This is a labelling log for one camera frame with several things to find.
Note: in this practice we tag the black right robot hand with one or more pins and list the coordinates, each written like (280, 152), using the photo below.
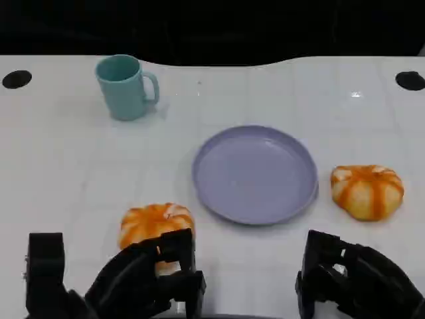
(365, 285)

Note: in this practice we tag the orange white toy bread roll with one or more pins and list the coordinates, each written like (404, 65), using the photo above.
(152, 221)
(367, 192)

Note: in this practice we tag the lilac plate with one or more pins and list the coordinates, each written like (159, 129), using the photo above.
(254, 174)

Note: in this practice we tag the pale green mug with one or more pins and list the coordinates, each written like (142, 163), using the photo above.
(121, 89)

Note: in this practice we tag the black round table grommet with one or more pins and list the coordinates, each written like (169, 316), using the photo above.
(410, 80)
(16, 79)

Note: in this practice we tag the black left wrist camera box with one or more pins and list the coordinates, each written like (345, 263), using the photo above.
(44, 266)

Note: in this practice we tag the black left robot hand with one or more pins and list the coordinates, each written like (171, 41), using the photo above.
(133, 282)

